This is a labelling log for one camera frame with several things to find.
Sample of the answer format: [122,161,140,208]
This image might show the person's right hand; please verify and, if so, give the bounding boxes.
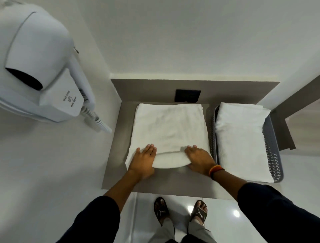
[184,145,217,176]

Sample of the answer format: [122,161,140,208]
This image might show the person's left hand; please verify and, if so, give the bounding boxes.
[128,144,157,181]

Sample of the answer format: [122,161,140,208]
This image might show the white towel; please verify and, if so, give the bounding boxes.
[125,103,211,170]
[215,102,275,183]

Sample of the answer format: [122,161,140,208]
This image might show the person's left forearm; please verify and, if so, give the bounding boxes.
[103,169,144,214]

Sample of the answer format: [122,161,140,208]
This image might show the person's right forearm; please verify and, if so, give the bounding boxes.
[212,170,248,201]

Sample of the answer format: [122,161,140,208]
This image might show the person's black left sandal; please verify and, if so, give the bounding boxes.
[153,197,171,226]

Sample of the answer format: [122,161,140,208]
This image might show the person's black sandal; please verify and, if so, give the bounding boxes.
[190,199,208,226]
[153,197,171,226]

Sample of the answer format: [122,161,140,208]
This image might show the person's black right sandal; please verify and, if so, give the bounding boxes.
[190,199,208,226]

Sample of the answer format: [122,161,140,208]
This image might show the person's dark left sleeve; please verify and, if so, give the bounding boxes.
[56,195,121,243]

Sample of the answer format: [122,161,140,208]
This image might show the person's dark sleeve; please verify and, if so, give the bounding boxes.
[56,195,121,243]
[237,182,320,243]

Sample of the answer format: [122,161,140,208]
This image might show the grey plastic basket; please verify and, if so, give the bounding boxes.
[209,105,284,183]

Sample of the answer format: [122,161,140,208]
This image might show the grey trousers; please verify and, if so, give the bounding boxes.
[149,217,217,243]

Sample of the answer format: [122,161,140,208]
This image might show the person's dark right sleeve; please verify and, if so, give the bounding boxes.
[237,182,320,243]

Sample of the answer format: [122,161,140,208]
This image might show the red and orange bracelet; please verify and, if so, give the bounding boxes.
[208,164,225,180]

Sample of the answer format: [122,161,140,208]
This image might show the black wall socket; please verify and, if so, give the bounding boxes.
[174,89,201,103]

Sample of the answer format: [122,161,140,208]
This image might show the white wall hair dryer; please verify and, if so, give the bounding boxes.
[0,0,96,123]

